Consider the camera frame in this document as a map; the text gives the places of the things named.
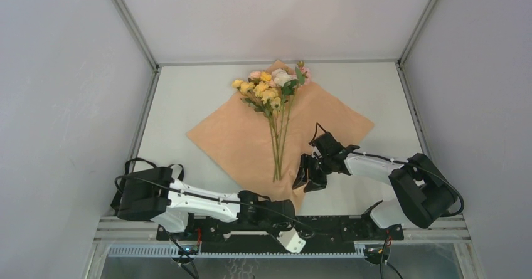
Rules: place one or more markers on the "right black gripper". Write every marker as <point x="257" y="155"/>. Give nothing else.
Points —
<point x="301" y="177"/>

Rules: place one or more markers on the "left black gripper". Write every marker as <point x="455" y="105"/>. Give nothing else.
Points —
<point x="284" y="226"/>

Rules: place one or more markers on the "green orange wrapping paper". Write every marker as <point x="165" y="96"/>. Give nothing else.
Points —
<point x="238" y="139"/>

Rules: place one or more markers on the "yellow flower stem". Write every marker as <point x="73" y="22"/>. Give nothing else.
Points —
<point x="260" y="93"/>

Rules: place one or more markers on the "pink white flower stem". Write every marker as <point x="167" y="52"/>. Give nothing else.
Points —
<point x="272" y="95"/>

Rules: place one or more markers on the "pink rose stem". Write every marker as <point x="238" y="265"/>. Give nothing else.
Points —
<point x="288" y="85"/>

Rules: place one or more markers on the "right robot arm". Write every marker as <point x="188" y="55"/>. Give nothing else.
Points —
<point x="422" y="193"/>

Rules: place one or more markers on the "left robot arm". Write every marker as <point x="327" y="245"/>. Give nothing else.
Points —
<point x="155" y="195"/>

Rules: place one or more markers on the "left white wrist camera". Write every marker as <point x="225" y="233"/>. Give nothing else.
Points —
<point x="291" y="241"/>

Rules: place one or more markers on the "black mounting rail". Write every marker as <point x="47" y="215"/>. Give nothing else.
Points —
<point x="322" y="234"/>

